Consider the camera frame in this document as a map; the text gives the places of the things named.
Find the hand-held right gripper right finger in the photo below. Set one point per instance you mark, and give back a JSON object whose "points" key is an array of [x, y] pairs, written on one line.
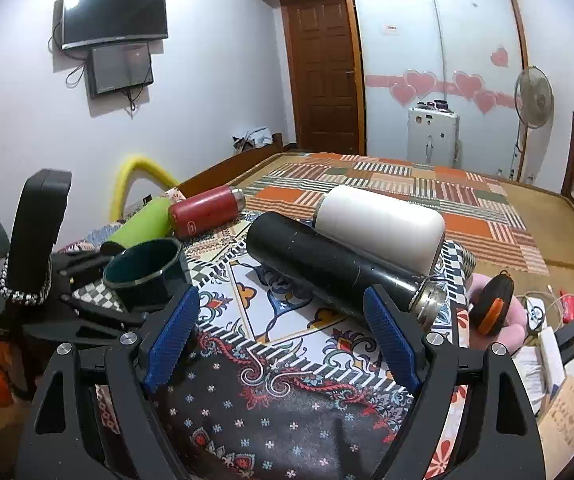
{"points": [[392, 340]]}

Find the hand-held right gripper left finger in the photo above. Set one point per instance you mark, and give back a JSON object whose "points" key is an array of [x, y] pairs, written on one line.
{"points": [[172, 340]]}

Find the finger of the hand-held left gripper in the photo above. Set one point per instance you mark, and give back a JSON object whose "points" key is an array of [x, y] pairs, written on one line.
{"points": [[79, 266], [102, 322]]}

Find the dark green cup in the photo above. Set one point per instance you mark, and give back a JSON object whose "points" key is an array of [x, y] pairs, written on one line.
{"points": [[142, 272]]}

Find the black thermos cup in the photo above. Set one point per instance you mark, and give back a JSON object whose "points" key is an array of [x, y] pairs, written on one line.
{"points": [[327, 265]]}

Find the white thermos cup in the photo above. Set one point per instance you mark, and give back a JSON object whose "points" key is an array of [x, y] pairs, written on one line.
{"points": [[382, 227]]}

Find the red thermos cup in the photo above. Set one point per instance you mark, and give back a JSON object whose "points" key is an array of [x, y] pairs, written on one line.
{"points": [[199, 212]]}

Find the lime green bottle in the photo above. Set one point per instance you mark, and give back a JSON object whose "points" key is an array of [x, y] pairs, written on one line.
{"points": [[139, 222]]}

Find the black orange device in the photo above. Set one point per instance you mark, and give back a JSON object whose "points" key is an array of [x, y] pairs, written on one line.
{"points": [[489, 305]]}

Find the floral patterned blanket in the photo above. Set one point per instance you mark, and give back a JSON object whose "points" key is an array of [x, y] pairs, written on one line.
{"points": [[287, 385]]}

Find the yellow foam tube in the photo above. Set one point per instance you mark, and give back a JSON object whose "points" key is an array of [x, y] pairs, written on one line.
{"points": [[144, 165]]}

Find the patchwork striped mat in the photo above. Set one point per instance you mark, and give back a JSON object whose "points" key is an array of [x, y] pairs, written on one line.
{"points": [[472, 210]]}

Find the cardboard piece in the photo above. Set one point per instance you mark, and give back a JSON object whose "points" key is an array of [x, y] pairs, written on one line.
{"points": [[564, 420]]}

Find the white suitcase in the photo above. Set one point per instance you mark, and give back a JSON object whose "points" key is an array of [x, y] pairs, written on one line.
{"points": [[432, 137]]}

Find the crumpled paper bags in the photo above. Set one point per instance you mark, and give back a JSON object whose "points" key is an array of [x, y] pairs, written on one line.
{"points": [[252, 138]]}

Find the brown wooden door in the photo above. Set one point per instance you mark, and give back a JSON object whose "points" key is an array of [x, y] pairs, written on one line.
{"points": [[324, 75]]}

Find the standing fan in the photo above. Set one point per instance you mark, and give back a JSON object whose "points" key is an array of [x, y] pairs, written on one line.
{"points": [[533, 97]]}

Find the wardrobe with heart stickers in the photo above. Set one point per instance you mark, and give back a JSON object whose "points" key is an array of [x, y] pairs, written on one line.
{"points": [[437, 50]]}

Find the wooden bed frame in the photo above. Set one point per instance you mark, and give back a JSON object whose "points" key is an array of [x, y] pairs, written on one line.
{"points": [[222, 172]]}

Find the small grey wall monitor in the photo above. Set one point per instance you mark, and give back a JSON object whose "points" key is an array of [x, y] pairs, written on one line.
{"points": [[121, 67]]}

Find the wall-mounted black television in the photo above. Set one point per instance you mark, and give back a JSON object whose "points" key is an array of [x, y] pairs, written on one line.
{"points": [[114, 12]]}

